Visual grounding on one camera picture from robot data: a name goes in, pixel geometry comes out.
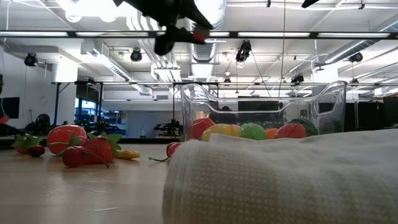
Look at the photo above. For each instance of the dark red toy cherry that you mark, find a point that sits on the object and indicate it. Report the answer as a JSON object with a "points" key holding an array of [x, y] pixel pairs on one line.
{"points": [[35, 151]]}

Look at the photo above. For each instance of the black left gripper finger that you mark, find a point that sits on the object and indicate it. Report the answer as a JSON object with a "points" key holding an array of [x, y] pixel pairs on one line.
{"points": [[196, 14], [174, 35]]}

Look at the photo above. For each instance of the black ceiling spotlight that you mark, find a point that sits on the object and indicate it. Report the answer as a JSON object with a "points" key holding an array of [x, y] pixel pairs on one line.
{"points": [[243, 51], [31, 59], [136, 55], [356, 57], [298, 79], [227, 80]]}

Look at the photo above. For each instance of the orange toy fruit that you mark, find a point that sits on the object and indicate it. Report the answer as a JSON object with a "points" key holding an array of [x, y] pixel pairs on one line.
{"points": [[271, 133]]}

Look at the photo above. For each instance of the large red toy tomato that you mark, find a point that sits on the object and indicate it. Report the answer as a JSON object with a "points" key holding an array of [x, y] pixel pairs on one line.
{"points": [[63, 137]]}

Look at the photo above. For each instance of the red-orange round toy fruit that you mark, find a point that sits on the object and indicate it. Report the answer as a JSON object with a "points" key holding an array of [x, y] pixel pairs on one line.
{"points": [[290, 131]]}

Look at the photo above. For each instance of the yellow toy banana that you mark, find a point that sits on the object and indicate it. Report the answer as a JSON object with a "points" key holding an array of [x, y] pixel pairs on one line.
{"points": [[129, 154]]}

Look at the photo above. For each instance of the black room partition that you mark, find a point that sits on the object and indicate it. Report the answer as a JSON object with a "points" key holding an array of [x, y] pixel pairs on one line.
{"points": [[370, 116]]}

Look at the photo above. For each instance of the leafy red toy strawberry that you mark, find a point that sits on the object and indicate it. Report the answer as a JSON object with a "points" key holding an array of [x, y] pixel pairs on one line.
{"points": [[23, 141]]}

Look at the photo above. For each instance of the silver ventilation duct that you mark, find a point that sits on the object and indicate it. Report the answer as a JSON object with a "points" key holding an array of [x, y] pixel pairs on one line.
{"points": [[205, 59]]}

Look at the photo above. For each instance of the black wall monitor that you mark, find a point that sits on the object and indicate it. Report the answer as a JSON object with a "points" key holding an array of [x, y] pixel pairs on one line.
{"points": [[9, 107]]}

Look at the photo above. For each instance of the large red toy strawberry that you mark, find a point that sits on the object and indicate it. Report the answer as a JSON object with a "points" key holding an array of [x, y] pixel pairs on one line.
{"points": [[99, 149]]}

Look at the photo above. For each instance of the long ceiling light rail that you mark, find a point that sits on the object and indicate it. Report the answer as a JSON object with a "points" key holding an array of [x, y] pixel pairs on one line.
{"points": [[280, 34]]}

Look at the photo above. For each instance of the person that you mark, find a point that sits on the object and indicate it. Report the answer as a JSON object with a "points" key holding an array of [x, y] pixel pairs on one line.
{"points": [[225, 108]]}

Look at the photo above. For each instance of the black background robot arm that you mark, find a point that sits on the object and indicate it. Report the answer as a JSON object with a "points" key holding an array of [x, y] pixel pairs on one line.
{"points": [[169, 128]]}

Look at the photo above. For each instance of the small strawberry with leaf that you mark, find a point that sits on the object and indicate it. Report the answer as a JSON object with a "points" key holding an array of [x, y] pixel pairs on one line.
{"points": [[74, 140]]}

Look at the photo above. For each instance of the white waffle dish towel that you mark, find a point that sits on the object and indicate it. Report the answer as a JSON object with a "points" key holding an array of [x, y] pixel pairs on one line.
{"points": [[280, 180]]}

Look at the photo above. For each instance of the clear plastic container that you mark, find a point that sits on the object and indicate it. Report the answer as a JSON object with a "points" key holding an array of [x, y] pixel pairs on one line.
{"points": [[189, 105]]}

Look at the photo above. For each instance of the glossy red toy apple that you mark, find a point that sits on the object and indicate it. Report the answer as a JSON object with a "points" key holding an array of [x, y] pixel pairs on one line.
{"points": [[202, 127]]}

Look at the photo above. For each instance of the red background object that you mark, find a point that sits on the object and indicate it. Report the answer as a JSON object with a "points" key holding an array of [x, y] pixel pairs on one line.
{"points": [[4, 119]]}

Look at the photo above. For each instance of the yellow toy lemon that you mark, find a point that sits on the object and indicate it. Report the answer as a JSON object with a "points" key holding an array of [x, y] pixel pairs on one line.
{"points": [[219, 131]]}

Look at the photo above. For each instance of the green toy apple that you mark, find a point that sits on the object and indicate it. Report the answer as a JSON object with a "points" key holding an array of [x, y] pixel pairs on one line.
{"points": [[252, 131]]}

